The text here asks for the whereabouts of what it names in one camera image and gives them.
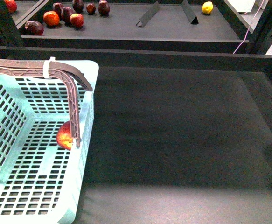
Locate black shelf upright post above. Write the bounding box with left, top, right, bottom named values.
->
left=0, top=0, right=24, bottom=47

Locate triangular black shelf divider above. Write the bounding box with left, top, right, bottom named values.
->
left=181, top=0, right=199, bottom=25

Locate black right shelf post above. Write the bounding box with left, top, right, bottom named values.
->
left=245, top=0, right=272, bottom=55

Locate brown basket handle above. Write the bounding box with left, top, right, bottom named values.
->
left=0, top=59, right=93, bottom=148

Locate orange fruit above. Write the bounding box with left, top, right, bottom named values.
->
left=43, top=11, right=60, bottom=26

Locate flat black shelf divider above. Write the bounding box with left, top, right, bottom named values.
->
left=136, top=1, right=160, bottom=28

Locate black produce tray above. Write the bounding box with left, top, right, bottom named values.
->
left=0, top=47, right=272, bottom=224
left=10, top=0, right=251, bottom=53

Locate yellow lemon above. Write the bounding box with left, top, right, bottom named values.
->
left=202, top=1, right=214, bottom=14

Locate light blue plastic basket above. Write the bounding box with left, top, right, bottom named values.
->
left=0, top=60, right=99, bottom=224

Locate black lower produce tray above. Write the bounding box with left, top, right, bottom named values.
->
left=0, top=47, right=272, bottom=224

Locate dark red apple upper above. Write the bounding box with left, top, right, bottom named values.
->
left=72, top=0, right=84, bottom=13

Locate dark red apple back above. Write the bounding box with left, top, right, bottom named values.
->
left=52, top=2, right=63, bottom=14

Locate red yellow apple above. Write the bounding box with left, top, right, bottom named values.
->
left=70, top=13, right=84, bottom=28

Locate pink white cable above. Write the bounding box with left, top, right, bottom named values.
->
left=233, top=0, right=266, bottom=54

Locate dark red apple middle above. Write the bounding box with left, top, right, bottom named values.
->
left=61, top=7, right=75, bottom=24

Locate dark fruit far left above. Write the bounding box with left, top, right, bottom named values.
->
left=4, top=0, right=17, bottom=13

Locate small dark red apple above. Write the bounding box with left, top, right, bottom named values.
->
left=86, top=3, right=96, bottom=15

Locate black upper produce tray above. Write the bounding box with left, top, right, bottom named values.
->
left=10, top=0, right=251, bottom=53

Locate dark red apple right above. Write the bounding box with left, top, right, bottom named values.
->
left=98, top=0, right=110, bottom=16

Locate red apple compartment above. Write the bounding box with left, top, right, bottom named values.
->
left=56, top=121, right=73, bottom=151

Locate white zip tie right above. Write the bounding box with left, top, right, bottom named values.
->
left=42, top=56, right=56, bottom=79

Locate dark red apple front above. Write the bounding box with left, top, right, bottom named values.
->
left=25, top=21, right=44, bottom=36

